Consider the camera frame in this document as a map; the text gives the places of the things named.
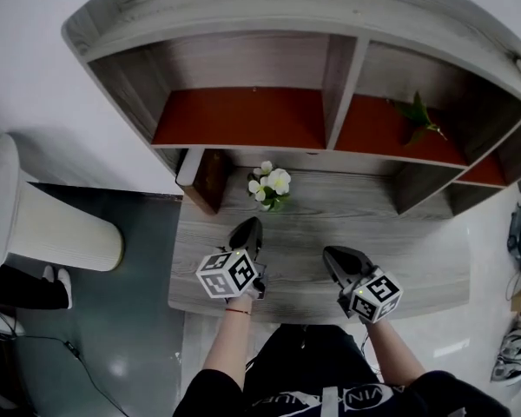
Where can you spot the white machine base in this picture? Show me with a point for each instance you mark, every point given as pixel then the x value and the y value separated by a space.
pixel 0 319

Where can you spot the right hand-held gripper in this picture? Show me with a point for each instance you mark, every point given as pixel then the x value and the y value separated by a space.
pixel 375 298

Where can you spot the white flowers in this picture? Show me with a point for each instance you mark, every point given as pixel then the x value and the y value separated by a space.
pixel 278 180

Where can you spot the person's left forearm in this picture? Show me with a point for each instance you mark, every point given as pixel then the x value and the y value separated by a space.
pixel 226 346

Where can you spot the green leaf sprig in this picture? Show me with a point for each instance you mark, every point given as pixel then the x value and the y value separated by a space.
pixel 419 115

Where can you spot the person's black trousers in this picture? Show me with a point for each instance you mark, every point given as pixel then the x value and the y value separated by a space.
pixel 312 363

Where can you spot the black power adapter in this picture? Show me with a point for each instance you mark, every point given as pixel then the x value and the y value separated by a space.
pixel 72 348

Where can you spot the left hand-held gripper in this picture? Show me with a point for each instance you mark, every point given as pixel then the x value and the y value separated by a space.
pixel 226 276

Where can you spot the person's right forearm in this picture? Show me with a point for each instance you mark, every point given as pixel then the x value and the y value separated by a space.
pixel 393 350

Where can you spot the grey wooden shelf unit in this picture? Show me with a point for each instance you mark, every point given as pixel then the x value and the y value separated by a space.
pixel 252 59

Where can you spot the brown book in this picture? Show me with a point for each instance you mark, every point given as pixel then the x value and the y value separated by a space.
pixel 210 180

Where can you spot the person's black printed t-shirt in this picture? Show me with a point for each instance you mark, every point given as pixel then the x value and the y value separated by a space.
pixel 208 393

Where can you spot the white round pedestal table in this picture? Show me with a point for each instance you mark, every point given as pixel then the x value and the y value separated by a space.
pixel 48 228

